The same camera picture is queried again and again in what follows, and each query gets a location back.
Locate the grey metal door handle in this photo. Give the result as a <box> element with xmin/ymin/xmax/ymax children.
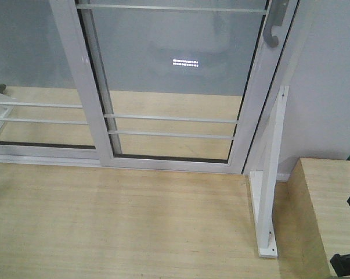
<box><xmin>262</xmin><ymin>0</ymin><xmax>289</xmax><ymax>48</ymax></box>

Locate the white framed sliding glass door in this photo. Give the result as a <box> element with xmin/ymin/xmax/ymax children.
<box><xmin>48</xmin><ymin>0</ymin><xmax>299</xmax><ymax>174</ymax></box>

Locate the white fixed glass door panel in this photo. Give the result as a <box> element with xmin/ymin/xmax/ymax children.
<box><xmin>0</xmin><ymin>1</ymin><xmax>109</xmax><ymax>161</ymax></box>

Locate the light wooden block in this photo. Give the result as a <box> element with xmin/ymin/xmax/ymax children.
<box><xmin>287</xmin><ymin>158</ymin><xmax>350</xmax><ymax>278</ymax></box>

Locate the white wooden support bracket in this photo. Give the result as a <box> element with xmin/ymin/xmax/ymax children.
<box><xmin>248</xmin><ymin>85</ymin><xmax>289</xmax><ymax>259</ymax></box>

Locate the white outer door frame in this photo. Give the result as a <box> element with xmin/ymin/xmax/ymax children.
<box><xmin>0</xmin><ymin>1</ymin><xmax>302</xmax><ymax>173</ymax></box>

